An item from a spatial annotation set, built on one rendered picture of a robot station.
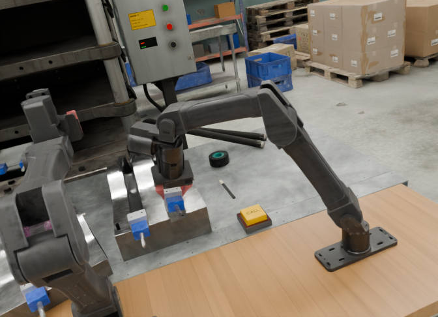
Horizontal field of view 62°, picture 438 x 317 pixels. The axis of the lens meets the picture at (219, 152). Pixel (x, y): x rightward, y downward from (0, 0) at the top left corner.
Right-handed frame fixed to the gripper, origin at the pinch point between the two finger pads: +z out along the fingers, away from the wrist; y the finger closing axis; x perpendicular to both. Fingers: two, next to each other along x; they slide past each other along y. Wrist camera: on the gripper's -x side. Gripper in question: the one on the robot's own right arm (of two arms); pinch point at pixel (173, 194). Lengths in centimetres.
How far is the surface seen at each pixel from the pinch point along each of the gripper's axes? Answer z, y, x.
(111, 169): 14.2, 16.2, -27.4
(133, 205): 12.0, 10.9, -8.4
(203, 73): 171, -102, -334
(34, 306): 8.4, 36.1, 18.7
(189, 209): 4.6, -4.2, 2.8
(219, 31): 116, -121, -335
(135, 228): 4.2, 11.1, 5.8
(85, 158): 50, 30, -74
